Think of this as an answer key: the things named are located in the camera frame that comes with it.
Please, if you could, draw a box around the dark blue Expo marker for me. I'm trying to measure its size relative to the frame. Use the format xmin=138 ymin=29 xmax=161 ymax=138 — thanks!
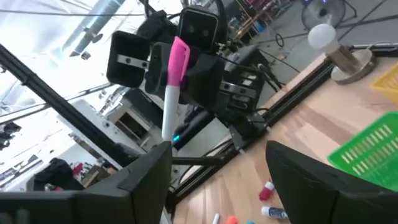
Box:
xmin=260 ymin=205 xmax=289 ymax=220

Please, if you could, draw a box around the green plastic basket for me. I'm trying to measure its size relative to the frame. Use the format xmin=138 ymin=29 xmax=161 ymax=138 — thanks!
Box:
xmin=326 ymin=111 xmax=398 ymax=192

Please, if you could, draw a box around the white bulb brass lamp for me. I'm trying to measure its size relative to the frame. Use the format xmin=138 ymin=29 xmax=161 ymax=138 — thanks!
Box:
xmin=307 ymin=23 xmax=377 ymax=85

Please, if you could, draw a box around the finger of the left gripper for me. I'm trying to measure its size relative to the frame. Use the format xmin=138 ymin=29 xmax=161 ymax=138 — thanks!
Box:
xmin=145 ymin=42 xmax=174 ymax=96
xmin=182 ymin=52 xmax=225 ymax=108

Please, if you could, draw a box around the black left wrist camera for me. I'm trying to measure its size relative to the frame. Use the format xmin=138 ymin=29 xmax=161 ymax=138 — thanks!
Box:
xmin=178 ymin=5 xmax=220 ymax=53

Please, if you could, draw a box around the red Expo marker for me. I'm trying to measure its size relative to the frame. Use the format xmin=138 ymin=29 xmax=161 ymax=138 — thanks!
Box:
xmin=257 ymin=180 xmax=276 ymax=202

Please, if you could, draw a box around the yellow plastic basket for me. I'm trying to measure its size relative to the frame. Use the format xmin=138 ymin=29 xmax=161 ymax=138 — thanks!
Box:
xmin=370 ymin=63 xmax=398 ymax=106

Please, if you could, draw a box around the black floor fan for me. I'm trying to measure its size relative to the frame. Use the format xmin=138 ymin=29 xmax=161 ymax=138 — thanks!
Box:
xmin=300 ymin=0 xmax=347 ymax=31

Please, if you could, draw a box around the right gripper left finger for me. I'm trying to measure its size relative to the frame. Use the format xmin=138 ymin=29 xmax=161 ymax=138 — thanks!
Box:
xmin=118 ymin=141 xmax=173 ymax=224

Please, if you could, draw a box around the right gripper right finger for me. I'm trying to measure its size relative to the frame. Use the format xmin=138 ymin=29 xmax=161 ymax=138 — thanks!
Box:
xmin=266 ymin=140 xmax=340 ymax=224

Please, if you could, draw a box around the silver ventilation duct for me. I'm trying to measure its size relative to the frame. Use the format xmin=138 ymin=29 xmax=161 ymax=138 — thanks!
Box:
xmin=68 ymin=0 xmax=126 ymax=57

